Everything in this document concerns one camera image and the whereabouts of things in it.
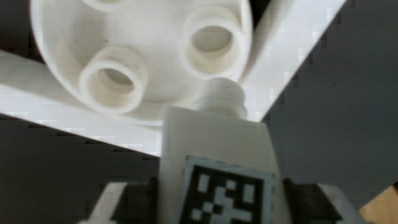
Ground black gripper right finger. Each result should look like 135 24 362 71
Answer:
282 179 368 224

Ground white round stool seat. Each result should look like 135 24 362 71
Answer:
30 0 252 126

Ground white stool leg with tag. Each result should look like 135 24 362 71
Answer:
156 78 291 224

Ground white fence rail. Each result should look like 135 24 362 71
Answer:
0 50 162 156
240 0 346 122

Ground white front fence rail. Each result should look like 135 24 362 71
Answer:
0 50 162 156

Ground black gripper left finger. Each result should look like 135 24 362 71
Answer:
78 178 158 224

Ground white right fence rail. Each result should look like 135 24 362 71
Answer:
240 0 346 122

